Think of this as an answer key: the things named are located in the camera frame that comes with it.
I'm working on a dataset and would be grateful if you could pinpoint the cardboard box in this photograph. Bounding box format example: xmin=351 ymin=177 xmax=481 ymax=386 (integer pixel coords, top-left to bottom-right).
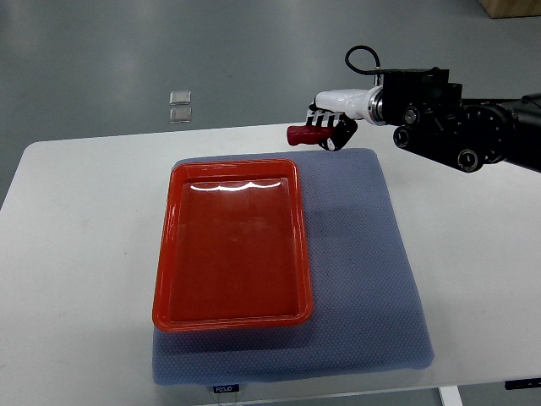
xmin=478 ymin=0 xmax=540 ymax=19

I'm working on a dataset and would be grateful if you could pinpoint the black table brand label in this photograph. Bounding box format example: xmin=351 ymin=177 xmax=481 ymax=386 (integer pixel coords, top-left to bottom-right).
xmin=212 ymin=384 xmax=240 ymax=394

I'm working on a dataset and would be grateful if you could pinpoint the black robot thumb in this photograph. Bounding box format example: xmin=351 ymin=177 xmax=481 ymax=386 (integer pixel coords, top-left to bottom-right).
xmin=319 ymin=117 xmax=358 ymax=151

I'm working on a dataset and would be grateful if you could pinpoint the white table leg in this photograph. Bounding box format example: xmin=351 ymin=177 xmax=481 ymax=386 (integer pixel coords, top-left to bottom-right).
xmin=438 ymin=386 xmax=463 ymax=406

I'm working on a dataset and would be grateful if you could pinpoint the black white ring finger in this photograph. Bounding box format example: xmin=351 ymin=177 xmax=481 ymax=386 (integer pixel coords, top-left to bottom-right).
xmin=314 ymin=110 xmax=325 ymax=126

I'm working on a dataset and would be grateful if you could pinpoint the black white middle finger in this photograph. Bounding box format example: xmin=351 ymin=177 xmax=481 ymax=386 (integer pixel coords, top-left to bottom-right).
xmin=325 ymin=112 xmax=333 ymax=126

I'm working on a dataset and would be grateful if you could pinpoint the red plastic tray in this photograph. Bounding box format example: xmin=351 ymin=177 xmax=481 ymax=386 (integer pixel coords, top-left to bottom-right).
xmin=152 ymin=158 xmax=314 ymax=333

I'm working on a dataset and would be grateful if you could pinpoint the red pepper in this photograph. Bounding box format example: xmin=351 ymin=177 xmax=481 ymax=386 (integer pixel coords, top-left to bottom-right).
xmin=287 ymin=125 xmax=335 ymax=146

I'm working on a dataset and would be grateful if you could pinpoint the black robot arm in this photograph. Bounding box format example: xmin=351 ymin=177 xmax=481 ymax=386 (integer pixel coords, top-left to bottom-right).
xmin=287 ymin=68 xmax=540 ymax=173

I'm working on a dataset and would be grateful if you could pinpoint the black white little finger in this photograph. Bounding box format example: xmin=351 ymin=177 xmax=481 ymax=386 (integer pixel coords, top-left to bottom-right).
xmin=306 ymin=102 xmax=316 ymax=126

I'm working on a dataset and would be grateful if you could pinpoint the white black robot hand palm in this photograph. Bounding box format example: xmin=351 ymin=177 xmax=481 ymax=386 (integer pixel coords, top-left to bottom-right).
xmin=314 ymin=88 xmax=383 ymax=125

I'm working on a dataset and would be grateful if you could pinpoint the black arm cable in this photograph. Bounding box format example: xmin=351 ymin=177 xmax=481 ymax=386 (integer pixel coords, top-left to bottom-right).
xmin=344 ymin=45 xmax=382 ymax=77

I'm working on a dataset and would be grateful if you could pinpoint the upper metal floor plate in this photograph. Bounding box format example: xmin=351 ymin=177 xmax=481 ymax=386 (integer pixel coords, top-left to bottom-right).
xmin=169 ymin=91 xmax=192 ymax=106

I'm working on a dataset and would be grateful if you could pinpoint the blue grey mesh mat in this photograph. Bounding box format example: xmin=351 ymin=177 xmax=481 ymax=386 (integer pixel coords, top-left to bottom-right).
xmin=153 ymin=148 xmax=434 ymax=386

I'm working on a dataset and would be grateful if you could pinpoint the black table control panel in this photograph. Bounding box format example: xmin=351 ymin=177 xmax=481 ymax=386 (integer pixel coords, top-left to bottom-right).
xmin=505 ymin=377 xmax=541 ymax=391

